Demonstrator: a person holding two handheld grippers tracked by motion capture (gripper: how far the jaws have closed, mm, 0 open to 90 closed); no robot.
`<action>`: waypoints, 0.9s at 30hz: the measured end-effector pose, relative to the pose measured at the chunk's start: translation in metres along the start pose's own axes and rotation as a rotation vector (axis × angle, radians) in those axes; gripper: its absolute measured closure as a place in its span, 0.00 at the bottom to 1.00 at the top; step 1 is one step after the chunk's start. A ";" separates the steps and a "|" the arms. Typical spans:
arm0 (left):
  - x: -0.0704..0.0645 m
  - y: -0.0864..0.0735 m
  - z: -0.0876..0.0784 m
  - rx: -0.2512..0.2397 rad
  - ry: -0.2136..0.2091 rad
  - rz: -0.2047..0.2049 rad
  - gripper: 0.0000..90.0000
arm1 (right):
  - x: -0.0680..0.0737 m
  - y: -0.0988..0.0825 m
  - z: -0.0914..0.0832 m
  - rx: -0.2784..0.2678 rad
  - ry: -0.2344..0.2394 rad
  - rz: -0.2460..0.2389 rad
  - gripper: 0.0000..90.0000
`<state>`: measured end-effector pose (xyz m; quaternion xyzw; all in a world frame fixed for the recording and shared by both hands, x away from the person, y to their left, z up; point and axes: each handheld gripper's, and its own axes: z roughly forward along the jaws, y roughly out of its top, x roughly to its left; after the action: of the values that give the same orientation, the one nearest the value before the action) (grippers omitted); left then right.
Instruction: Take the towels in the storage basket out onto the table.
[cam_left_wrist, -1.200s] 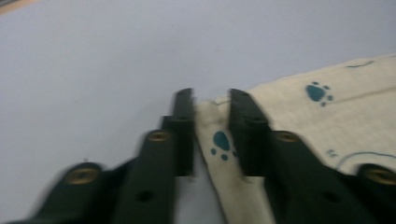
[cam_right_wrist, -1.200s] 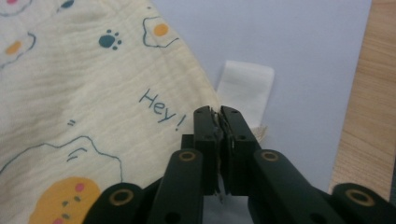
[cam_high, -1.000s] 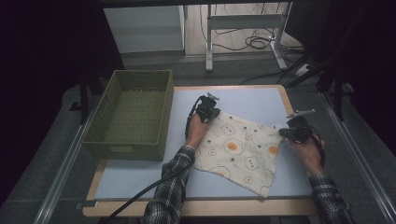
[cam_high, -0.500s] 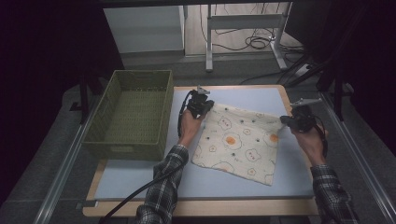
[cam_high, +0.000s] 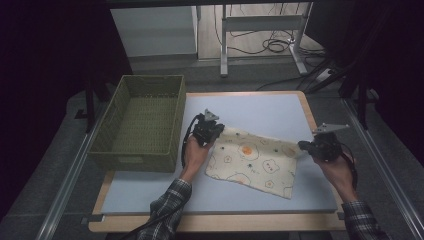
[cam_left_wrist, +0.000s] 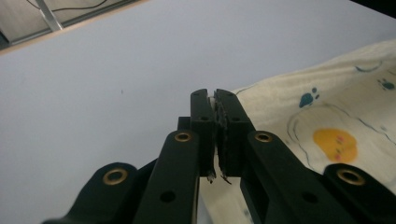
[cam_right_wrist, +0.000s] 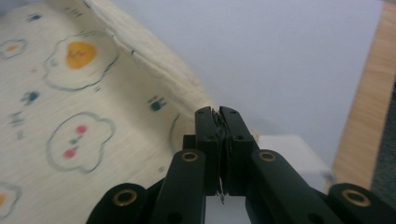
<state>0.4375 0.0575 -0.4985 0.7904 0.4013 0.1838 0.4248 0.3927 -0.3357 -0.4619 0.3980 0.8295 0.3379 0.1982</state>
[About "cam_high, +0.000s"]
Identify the white metal desk frame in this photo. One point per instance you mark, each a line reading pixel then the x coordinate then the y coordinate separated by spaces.
pixel 260 23

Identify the dark metal stand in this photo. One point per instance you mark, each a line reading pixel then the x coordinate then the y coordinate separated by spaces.
pixel 89 106

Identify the green woven basket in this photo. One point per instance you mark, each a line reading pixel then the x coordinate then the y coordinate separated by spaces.
pixel 143 126

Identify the person's left hand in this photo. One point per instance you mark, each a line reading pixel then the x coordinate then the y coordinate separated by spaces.
pixel 195 158

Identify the black tripod stand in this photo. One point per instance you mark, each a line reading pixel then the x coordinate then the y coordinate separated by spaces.
pixel 353 83

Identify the aluminium floor rail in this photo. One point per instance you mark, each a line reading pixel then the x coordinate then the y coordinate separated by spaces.
pixel 386 160
pixel 66 186

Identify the cream patterned cloth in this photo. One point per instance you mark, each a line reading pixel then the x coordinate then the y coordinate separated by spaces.
pixel 253 160

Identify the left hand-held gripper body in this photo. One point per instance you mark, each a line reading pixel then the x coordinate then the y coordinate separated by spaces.
pixel 204 128

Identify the person's right hand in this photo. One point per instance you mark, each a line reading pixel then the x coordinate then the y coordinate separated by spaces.
pixel 336 173

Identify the white power strip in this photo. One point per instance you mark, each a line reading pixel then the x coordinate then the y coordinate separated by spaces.
pixel 323 75

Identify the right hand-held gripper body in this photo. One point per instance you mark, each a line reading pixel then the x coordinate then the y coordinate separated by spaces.
pixel 328 146

